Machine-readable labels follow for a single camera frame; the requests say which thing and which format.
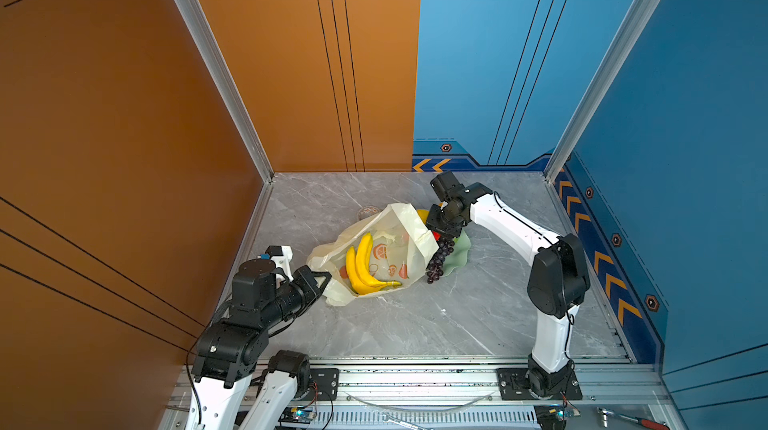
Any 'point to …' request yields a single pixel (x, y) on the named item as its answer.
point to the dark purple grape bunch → (434, 269)
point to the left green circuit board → (298, 414)
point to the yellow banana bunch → (359, 270)
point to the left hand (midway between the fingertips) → (333, 271)
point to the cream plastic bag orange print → (401, 245)
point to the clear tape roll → (367, 211)
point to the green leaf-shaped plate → (458, 256)
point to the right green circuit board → (555, 416)
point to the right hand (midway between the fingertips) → (427, 229)
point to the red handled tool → (650, 424)
